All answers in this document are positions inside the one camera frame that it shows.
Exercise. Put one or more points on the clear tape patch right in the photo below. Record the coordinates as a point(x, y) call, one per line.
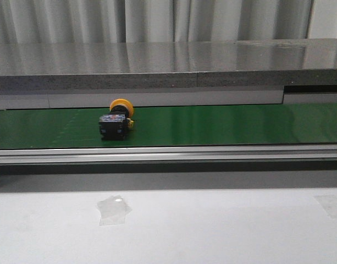
point(329, 204)

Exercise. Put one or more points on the yellow push button switch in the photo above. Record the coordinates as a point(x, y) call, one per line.
point(116, 124)

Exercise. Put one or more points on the clear tape patch left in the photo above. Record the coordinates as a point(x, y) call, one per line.
point(113, 211)

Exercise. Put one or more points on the clear tape patch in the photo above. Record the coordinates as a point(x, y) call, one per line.
point(113, 211)
point(329, 204)

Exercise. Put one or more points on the grey rear conveyor rail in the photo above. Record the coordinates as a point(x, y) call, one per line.
point(151, 97)

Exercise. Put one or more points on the green conveyor belt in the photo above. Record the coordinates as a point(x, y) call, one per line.
point(312, 123)

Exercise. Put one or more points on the white pleated curtain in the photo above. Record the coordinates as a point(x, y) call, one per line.
point(164, 21)

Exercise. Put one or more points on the aluminium front conveyor rail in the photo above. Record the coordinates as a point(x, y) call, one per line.
point(169, 154)

